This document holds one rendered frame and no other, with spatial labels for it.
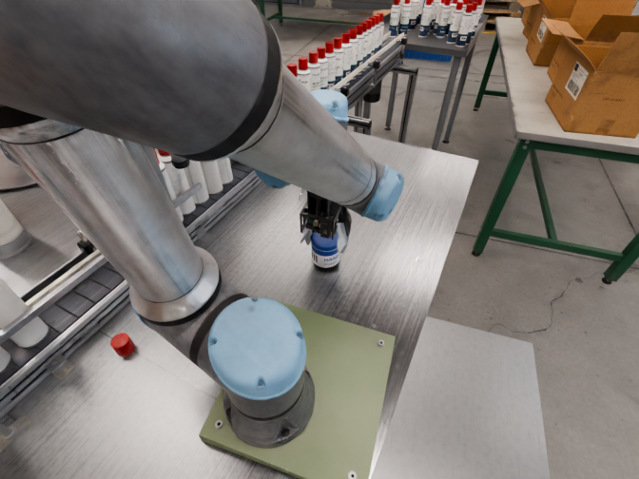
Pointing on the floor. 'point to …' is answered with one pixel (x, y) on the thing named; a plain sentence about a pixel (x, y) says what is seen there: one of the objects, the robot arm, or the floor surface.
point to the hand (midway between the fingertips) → (326, 242)
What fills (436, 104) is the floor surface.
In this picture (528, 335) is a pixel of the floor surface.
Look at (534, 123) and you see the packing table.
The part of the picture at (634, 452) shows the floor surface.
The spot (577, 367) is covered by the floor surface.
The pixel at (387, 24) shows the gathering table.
